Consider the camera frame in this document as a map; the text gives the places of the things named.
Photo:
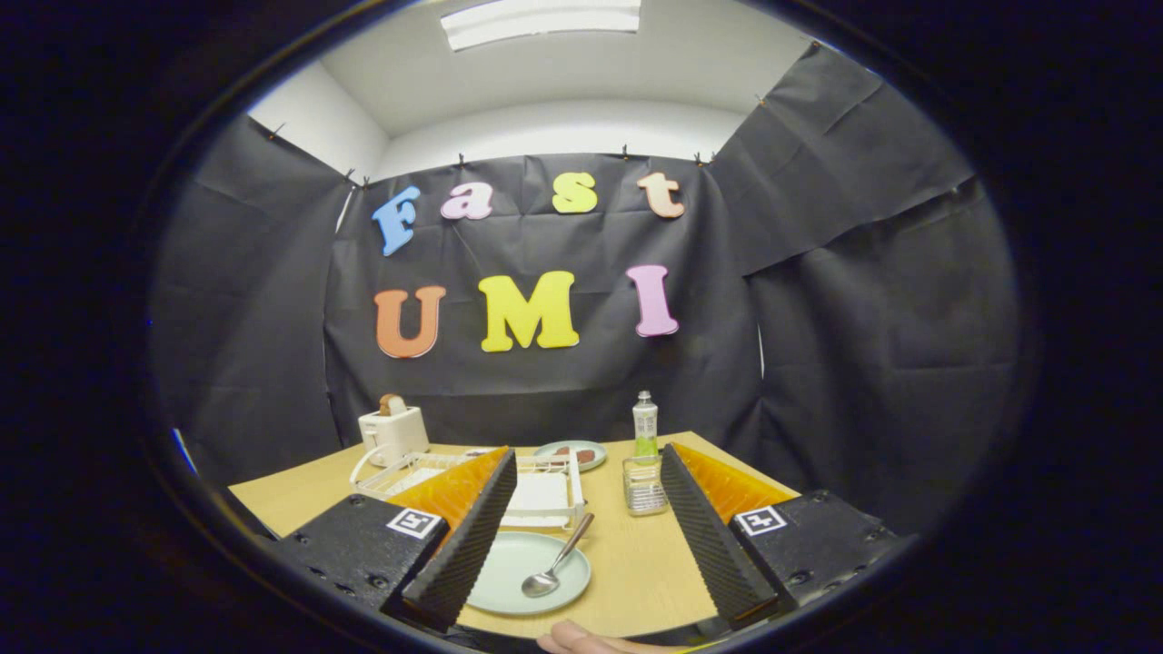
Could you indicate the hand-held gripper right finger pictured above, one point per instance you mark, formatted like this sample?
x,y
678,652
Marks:
x,y
704,545

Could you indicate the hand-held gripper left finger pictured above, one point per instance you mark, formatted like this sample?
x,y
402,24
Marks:
x,y
472,545

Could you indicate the light green plate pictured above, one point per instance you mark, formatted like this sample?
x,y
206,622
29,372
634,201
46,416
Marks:
x,y
509,563

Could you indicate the white dish rack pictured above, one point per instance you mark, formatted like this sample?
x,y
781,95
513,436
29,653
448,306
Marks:
x,y
541,495

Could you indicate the small green plate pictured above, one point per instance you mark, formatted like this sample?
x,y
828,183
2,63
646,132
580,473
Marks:
x,y
571,466

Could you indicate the white toaster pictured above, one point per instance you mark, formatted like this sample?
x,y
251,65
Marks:
x,y
395,434

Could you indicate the green label drink bottle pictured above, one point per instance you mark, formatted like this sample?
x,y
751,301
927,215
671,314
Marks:
x,y
645,422

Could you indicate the brown sausage pieces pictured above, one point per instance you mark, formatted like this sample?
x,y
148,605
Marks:
x,y
577,454

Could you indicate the bread slice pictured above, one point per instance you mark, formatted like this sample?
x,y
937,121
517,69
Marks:
x,y
392,405

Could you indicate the black backdrop cloth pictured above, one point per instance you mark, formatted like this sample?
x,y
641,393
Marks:
x,y
545,391

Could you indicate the ceiling light panel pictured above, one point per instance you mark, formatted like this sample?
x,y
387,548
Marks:
x,y
541,20

